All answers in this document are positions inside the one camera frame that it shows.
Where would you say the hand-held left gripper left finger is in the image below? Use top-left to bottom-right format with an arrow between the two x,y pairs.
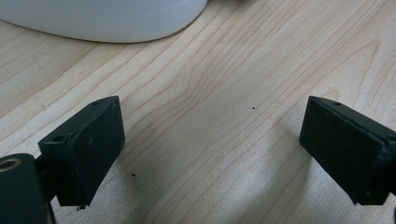
37,95 -> 126,208

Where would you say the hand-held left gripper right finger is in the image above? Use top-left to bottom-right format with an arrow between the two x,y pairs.
299,95 -> 396,206

